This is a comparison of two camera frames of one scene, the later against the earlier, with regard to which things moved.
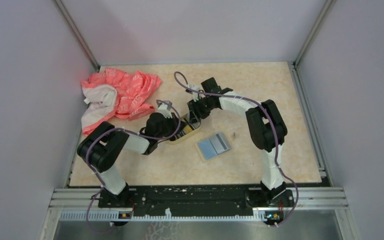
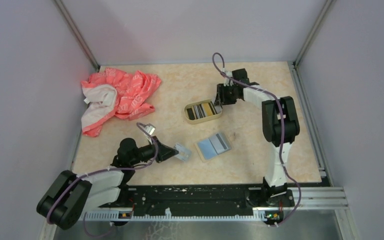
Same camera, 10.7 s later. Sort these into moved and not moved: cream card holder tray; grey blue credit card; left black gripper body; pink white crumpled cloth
Moved: left black gripper body; cream card holder tray
Not moved: pink white crumpled cloth; grey blue credit card
